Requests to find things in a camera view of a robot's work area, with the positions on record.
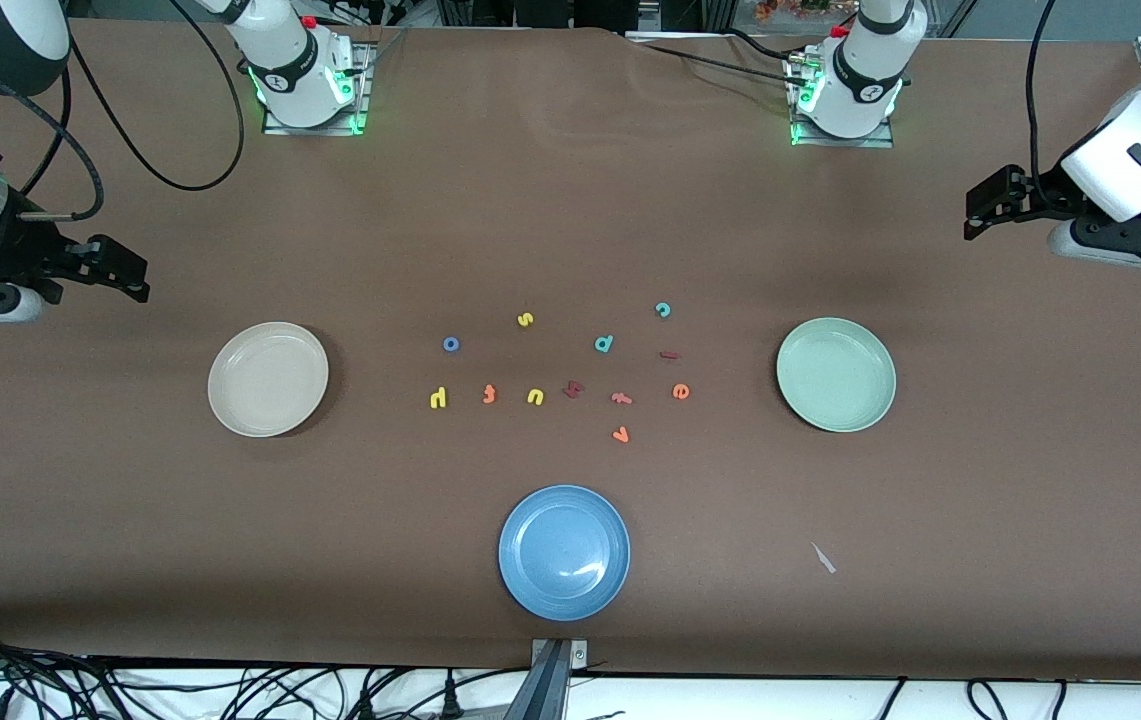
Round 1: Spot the beige brown plate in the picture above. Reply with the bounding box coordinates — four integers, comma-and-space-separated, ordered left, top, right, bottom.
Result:
208, 321, 330, 439

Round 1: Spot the blue plate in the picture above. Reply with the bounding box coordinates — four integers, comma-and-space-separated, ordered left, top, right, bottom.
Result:
498, 485, 631, 622

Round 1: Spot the black looped cable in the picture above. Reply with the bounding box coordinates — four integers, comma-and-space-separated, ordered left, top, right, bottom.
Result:
965, 678, 1013, 720

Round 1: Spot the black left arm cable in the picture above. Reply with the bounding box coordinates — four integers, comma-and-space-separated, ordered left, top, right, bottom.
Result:
1025, 0, 1061, 201

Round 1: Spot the thin black base cable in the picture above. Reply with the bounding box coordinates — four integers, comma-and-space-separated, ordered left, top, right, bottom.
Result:
630, 38, 811, 86
725, 28, 813, 61

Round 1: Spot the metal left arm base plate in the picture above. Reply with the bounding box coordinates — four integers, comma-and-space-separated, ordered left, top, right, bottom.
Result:
790, 50, 896, 149

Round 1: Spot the black cable tangle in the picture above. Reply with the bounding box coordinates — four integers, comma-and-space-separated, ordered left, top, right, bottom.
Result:
0, 620, 531, 720

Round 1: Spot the brown table cover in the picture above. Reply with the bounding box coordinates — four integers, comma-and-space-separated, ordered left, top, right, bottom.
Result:
0, 18, 1141, 681

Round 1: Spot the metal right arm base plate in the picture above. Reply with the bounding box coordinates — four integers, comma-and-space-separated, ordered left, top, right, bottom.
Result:
263, 40, 376, 136

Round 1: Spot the grey camera pole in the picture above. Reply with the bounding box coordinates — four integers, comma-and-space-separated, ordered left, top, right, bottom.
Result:
505, 640, 571, 720

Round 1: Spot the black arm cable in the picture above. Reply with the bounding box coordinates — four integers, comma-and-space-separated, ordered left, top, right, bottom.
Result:
0, 0, 246, 221
1025, 0, 1061, 201

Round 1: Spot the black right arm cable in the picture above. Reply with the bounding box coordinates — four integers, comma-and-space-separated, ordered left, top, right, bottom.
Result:
0, 0, 246, 221

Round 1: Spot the pale green plate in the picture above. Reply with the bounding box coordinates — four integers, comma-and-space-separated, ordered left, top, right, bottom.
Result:
776, 317, 898, 434

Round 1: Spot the orange flower bunch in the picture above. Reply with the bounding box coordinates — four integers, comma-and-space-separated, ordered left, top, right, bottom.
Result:
755, 0, 836, 23

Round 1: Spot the silver mounting bracket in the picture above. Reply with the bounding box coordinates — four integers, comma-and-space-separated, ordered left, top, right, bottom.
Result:
530, 638, 589, 669

